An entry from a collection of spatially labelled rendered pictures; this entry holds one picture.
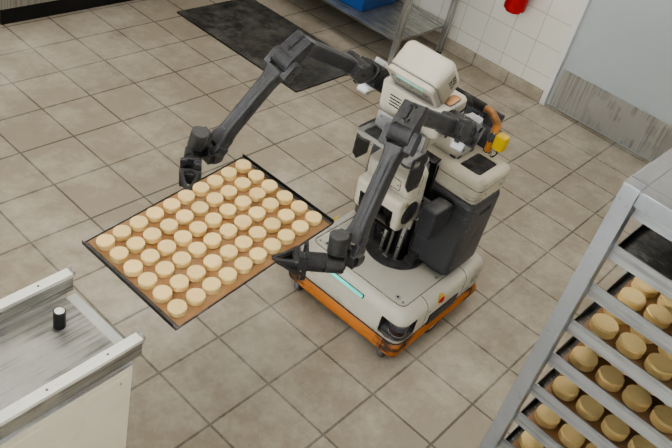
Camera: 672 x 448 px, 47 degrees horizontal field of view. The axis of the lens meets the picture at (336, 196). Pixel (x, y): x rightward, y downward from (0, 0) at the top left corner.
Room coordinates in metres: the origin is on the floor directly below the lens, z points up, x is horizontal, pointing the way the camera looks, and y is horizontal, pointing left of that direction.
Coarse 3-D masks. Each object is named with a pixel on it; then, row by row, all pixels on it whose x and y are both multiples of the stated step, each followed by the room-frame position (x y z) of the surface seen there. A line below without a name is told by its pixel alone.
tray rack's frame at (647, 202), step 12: (660, 156) 1.16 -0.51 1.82; (648, 168) 1.11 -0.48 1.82; (660, 168) 1.12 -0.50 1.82; (648, 180) 1.07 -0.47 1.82; (660, 180) 1.08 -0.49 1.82; (648, 192) 1.03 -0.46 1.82; (660, 192) 1.04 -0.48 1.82; (636, 204) 1.03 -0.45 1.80; (648, 204) 1.02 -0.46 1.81; (660, 204) 1.01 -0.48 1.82; (660, 216) 1.00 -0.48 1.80
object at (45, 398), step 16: (144, 336) 1.28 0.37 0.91; (112, 352) 1.21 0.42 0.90; (128, 352) 1.24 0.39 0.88; (80, 368) 1.14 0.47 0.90; (96, 368) 1.16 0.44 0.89; (112, 368) 1.20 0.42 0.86; (48, 384) 1.07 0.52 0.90; (64, 384) 1.08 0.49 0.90; (80, 384) 1.12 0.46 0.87; (32, 400) 1.02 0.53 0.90; (48, 400) 1.05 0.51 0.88; (64, 400) 1.08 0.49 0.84; (0, 416) 0.96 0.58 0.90; (16, 416) 0.98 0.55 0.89; (32, 416) 1.01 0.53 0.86; (0, 432) 0.95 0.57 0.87
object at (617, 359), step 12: (576, 324) 1.05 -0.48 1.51; (576, 336) 1.04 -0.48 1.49; (588, 336) 1.03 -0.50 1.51; (600, 348) 1.01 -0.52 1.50; (612, 348) 1.00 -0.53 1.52; (612, 360) 1.00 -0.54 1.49; (624, 360) 0.99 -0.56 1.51; (624, 372) 0.98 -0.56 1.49; (636, 372) 0.97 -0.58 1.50; (648, 384) 0.96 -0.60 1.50; (660, 384) 0.95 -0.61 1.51; (660, 396) 0.95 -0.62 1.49
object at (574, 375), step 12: (552, 360) 1.05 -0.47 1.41; (564, 360) 1.04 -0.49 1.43; (564, 372) 1.03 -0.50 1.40; (576, 372) 1.02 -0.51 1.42; (576, 384) 1.02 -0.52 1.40; (588, 384) 1.01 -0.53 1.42; (600, 396) 0.99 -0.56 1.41; (612, 396) 0.98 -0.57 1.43; (612, 408) 0.97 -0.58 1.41; (624, 408) 0.96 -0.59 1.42; (624, 420) 0.96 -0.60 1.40; (636, 420) 0.95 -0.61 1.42; (648, 432) 0.93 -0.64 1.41; (660, 432) 0.93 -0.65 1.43; (660, 444) 0.92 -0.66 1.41
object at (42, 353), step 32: (32, 320) 1.29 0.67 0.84; (64, 320) 1.29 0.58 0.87; (0, 352) 1.17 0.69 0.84; (32, 352) 1.19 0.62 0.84; (64, 352) 1.22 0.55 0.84; (96, 352) 1.24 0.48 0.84; (0, 384) 1.08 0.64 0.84; (32, 384) 1.10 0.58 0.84; (96, 384) 1.15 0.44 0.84; (128, 384) 1.23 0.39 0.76; (64, 416) 1.07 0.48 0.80; (96, 416) 1.15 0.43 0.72
